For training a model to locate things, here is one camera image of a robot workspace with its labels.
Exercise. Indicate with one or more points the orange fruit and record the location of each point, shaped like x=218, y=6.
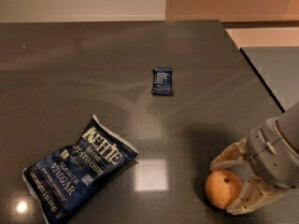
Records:
x=222, y=188

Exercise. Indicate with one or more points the blue Kettle chip bag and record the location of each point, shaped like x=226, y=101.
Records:
x=68, y=177

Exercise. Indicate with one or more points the small dark blue snack bar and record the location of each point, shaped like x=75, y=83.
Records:
x=162, y=81

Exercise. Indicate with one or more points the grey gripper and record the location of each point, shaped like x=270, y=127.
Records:
x=268, y=154

